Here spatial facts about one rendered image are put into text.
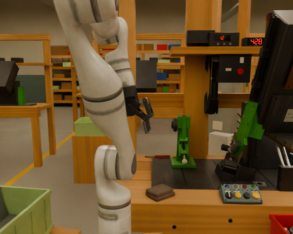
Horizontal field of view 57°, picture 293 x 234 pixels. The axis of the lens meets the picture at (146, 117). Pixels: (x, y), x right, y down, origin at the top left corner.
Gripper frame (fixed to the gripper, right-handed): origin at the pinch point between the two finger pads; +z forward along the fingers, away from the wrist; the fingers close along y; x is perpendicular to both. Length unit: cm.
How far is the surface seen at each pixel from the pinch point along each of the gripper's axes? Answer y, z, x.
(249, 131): -32, 16, -56
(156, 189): 6.9, 28.5, -25.9
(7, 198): 61, 18, -2
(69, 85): 603, -107, -834
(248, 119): -32, 11, -57
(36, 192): 48, 17, -4
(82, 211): 140, 92, -144
